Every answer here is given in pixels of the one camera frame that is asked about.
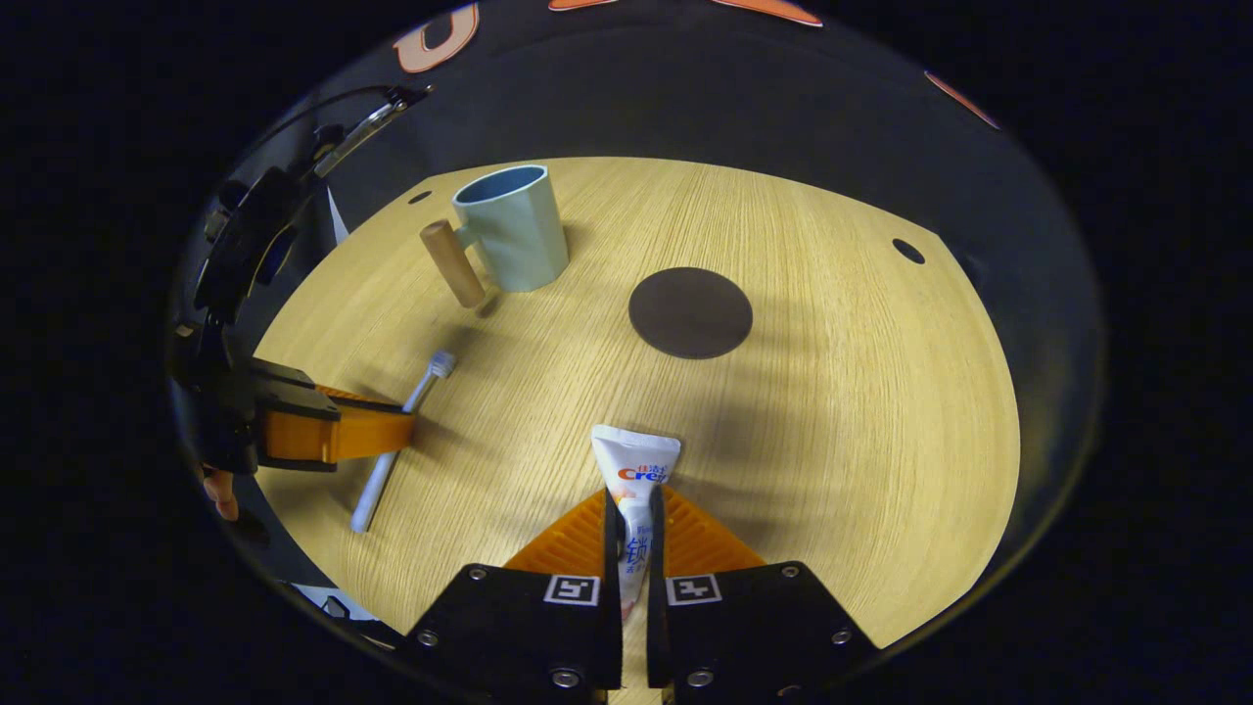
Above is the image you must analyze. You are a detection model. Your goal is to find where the white toothpaste tube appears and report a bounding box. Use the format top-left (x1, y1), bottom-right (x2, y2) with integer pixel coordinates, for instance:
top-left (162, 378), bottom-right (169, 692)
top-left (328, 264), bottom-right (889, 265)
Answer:
top-left (590, 424), bottom-right (682, 623)

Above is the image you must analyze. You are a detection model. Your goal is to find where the black backdrop cloth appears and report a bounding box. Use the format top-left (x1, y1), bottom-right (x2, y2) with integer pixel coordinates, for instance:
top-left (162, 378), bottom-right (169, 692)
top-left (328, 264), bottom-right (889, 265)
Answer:
top-left (166, 0), bottom-right (1107, 652)

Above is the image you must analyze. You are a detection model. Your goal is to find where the dark round coaster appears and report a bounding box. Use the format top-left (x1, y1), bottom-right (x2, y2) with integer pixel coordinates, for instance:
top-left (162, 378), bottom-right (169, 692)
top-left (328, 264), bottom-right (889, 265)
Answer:
top-left (628, 266), bottom-right (755, 360)

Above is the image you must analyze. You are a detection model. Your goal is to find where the wooden desktop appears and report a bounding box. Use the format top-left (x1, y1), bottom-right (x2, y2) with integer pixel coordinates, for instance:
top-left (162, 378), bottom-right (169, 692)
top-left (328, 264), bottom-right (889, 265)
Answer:
top-left (253, 157), bottom-right (1022, 705)

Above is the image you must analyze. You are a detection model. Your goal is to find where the light blue toothbrush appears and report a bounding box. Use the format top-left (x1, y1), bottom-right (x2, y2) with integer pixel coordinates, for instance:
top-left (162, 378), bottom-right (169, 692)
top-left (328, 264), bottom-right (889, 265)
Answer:
top-left (350, 351), bottom-right (458, 535)

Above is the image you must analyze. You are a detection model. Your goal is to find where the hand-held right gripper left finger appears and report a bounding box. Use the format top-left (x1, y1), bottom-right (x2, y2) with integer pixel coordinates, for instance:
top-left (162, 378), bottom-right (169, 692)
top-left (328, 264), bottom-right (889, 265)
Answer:
top-left (406, 487), bottom-right (625, 705)

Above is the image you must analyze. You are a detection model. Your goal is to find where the light blue cup wooden handle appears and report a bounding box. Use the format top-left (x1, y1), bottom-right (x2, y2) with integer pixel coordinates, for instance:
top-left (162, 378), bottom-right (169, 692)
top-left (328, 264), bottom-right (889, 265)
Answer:
top-left (419, 164), bottom-right (571, 310)

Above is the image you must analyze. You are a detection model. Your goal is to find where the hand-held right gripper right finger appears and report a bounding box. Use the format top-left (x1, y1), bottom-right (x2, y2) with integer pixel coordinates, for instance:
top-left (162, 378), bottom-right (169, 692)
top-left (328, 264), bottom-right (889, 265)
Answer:
top-left (646, 485), bottom-right (882, 705)

